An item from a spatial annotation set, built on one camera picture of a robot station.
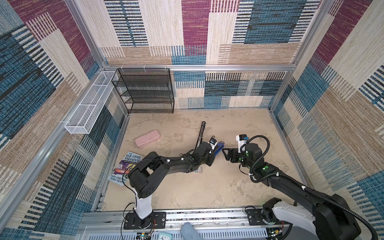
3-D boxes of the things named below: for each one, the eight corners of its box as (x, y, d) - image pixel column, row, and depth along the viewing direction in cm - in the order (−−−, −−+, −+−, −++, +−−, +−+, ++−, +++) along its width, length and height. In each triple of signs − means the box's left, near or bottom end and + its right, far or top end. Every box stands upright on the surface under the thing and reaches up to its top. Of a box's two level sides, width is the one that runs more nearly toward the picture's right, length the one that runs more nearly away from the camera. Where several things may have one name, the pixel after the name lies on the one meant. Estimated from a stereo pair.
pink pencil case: (137, 148, 102) (136, 145, 100) (134, 142, 105) (133, 139, 103) (161, 136, 108) (160, 133, 106) (157, 130, 111) (157, 128, 109)
